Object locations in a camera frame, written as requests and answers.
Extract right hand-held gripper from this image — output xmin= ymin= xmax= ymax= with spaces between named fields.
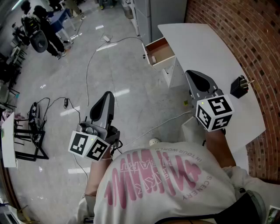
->
xmin=185 ymin=70 xmax=235 ymax=133

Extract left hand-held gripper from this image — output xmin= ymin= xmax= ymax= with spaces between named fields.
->
xmin=68 ymin=91 xmax=121 ymax=162

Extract white drawer with brown inside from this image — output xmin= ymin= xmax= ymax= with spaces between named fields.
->
xmin=141 ymin=37 xmax=177 ymax=71

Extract black shoulder bag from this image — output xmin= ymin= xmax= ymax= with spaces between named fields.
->
xmin=215 ymin=189 xmax=267 ymax=224

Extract person's left forearm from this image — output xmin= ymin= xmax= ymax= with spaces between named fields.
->
xmin=84 ymin=150 xmax=114 ymax=197

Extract person's right forearm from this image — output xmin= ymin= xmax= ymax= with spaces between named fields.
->
xmin=205 ymin=129 xmax=237 ymax=169

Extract black power adapter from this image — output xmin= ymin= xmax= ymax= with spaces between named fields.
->
xmin=230 ymin=75 xmax=256 ymax=99

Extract white perforated clog shoe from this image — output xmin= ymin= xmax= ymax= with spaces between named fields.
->
xmin=149 ymin=137 xmax=162 ymax=147

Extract black handheld device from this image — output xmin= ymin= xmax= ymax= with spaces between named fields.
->
xmin=28 ymin=101 xmax=42 ymax=132

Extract grey metal cabinet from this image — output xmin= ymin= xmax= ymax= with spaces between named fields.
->
xmin=133 ymin=0 xmax=188 ymax=44

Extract black metal stand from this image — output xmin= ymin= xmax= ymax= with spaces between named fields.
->
xmin=13 ymin=117 xmax=50 ymax=162

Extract white shelf rack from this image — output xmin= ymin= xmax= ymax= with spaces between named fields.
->
xmin=123 ymin=0 xmax=140 ymax=37

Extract white shirt with pink print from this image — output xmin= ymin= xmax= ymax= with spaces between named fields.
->
xmin=70 ymin=141 xmax=269 ymax=224

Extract white side table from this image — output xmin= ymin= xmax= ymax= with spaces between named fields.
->
xmin=1 ymin=112 xmax=18 ymax=169

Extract brown bag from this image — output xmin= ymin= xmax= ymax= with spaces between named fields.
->
xmin=124 ymin=7 xmax=134 ymax=20

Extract black folded stands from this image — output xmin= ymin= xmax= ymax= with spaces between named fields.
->
xmin=0 ymin=43 xmax=25 ymax=110

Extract grey rounded chair back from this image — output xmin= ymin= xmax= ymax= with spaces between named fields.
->
xmin=29 ymin=29 xmax=49 ymax=54

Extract blue table with white legs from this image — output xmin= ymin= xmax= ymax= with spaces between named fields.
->
xmin=48 ymin=9 xmax=77 ymax=44

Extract long grey floor cable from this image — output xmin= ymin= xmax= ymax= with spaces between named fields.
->
xmin=85 ymin=36 xmax=145 ymax=108

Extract white cable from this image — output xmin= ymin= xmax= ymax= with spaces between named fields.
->
xmin=119 ymin=110 xmax=193 ymax=150

